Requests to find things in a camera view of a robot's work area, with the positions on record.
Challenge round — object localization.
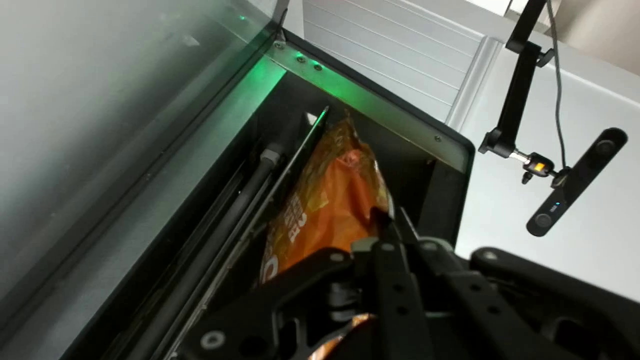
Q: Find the thin black camera cable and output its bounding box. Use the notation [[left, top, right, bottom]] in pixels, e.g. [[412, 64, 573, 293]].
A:
[[542, 0, 570, 173]]

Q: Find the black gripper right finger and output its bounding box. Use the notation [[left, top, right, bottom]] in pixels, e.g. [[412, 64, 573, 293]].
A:
[[371, 206, 640, 360]]

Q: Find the orange popcorn paper bag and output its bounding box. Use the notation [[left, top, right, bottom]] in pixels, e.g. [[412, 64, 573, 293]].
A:
[[259, 108, 396, 282]]

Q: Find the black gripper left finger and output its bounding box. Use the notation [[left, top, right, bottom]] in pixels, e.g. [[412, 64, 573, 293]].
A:
[[170, 247, 376, 360]]

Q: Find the black camera stand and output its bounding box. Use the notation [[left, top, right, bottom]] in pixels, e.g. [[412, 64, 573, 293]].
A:
[[479, 0, 559, 187]]

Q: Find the black stereo camera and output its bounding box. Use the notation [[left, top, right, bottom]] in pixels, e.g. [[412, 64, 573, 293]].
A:
[[524, 126, 630, 241]]

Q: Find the black box cabinet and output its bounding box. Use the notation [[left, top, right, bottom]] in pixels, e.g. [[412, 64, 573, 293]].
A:
[[63, 28, 476, 360]]

